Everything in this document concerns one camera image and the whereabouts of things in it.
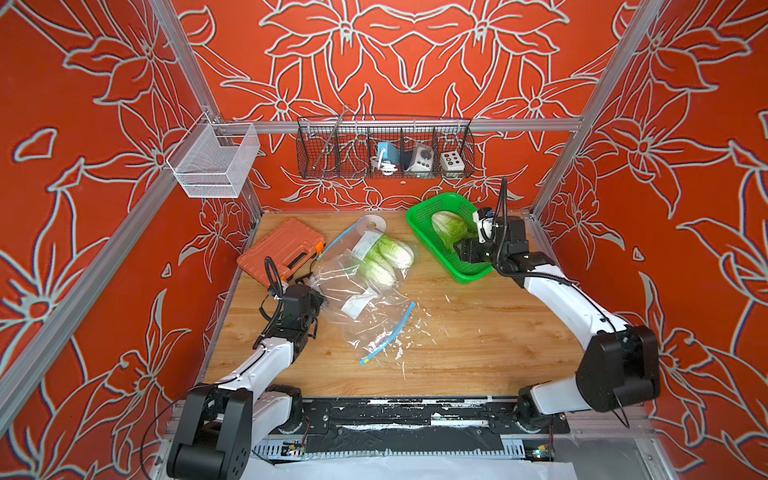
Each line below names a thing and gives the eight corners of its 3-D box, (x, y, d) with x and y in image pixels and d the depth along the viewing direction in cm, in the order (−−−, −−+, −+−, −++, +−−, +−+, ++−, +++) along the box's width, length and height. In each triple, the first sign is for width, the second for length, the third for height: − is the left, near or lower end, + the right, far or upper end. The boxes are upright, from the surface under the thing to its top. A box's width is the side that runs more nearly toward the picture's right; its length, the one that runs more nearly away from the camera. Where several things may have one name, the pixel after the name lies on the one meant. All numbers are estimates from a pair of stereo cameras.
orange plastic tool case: (241, 265, 104) (236, 258, 101) (294, 224, 116) (292, 216, 113) (273, 292, 97) (269, 286, 93) (327, 246, 109) (325, 238, 106)
